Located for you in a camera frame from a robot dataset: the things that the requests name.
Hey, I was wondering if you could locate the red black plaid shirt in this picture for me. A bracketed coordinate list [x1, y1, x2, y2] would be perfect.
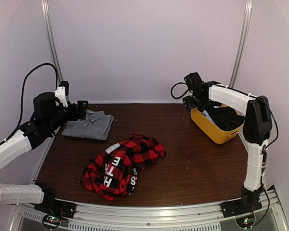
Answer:
[80, 133, 166, 201]

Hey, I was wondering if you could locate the left aluminium frame post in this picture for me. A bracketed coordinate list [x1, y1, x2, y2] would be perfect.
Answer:
[40, 0, 63, 81]

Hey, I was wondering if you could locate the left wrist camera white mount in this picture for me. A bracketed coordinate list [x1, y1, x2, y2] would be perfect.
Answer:
[54, 81, 69, 108]

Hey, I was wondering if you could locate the front aluminium rail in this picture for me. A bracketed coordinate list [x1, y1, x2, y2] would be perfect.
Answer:
[14, 190, 289, 231]

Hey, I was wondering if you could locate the yellow plastic bin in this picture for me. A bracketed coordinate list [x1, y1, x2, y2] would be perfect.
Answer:
[191, 108, 243, 144]

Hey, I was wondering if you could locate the left black cable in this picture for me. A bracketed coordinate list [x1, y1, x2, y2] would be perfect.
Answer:
[4, 63, 63, 142]

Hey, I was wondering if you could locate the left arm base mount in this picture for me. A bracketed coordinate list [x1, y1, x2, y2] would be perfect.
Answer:
[34, 200, 76, 230]

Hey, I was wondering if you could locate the black cable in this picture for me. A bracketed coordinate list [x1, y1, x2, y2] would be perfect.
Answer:
[4, 63, 63, 142]
[171, 81, 192, 100]

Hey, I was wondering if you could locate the right aluminium frame post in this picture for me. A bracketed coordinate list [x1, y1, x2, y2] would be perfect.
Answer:
[229, 0, 253, 88]

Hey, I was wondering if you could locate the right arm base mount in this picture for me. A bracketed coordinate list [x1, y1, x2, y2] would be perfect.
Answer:
[220, 199, 262, 229]

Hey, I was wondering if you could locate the black garment in bin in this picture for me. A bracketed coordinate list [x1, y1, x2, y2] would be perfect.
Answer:
[202, 104, 245, 131]

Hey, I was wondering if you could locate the folded grey shirt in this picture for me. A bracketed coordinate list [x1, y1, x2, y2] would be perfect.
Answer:
[62, 110, 114, 141]

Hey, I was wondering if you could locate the right black cable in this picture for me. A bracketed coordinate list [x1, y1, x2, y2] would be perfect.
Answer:
[171, 81, 192, 100]

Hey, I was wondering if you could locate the light blue garment in bin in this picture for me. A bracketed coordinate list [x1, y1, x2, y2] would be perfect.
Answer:
[202, 111, 216, 125]

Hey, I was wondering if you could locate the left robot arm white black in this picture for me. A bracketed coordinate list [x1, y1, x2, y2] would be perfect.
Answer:
[0, 92, 89, 214]

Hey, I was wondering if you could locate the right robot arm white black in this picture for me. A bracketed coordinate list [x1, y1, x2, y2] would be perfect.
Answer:
[183, 72, 273, 213]

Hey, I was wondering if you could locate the aluminium frame post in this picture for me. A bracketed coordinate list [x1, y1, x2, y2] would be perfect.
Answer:
[229, 0, 253, 88]
[40, 0, 63, 81]

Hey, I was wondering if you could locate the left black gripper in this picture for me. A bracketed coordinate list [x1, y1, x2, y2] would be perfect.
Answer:
[45, 100, 88, 133]

